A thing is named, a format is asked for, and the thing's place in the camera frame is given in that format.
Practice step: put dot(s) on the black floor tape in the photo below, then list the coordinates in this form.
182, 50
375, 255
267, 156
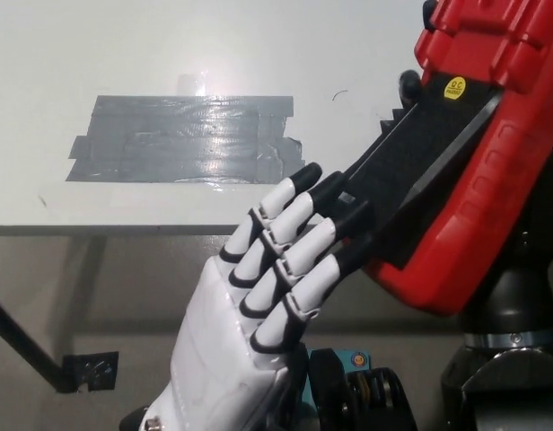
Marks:
90, 372

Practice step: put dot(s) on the red digital multimeter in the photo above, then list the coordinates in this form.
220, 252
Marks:
496, 179

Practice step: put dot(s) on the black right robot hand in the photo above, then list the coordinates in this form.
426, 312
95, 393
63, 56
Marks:
505, 305

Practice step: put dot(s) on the black tape patch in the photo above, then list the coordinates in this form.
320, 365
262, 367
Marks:
393, 123

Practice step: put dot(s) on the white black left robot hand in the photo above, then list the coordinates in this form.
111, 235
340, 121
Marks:
222, 323

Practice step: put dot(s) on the grey duct tape patch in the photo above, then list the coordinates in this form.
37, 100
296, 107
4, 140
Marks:
169, 134

